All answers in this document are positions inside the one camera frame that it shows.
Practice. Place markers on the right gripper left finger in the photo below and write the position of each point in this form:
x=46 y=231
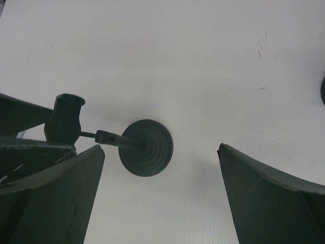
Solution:
x=54 y=205

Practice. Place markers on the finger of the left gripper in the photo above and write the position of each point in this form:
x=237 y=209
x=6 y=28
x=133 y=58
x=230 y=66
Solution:
x=18 y=115
x=21 y=158

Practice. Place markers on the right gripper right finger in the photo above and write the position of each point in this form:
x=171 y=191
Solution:
x=269 y=205

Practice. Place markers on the black phone stand round base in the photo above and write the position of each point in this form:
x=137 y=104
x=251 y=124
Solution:
x=145 y=148

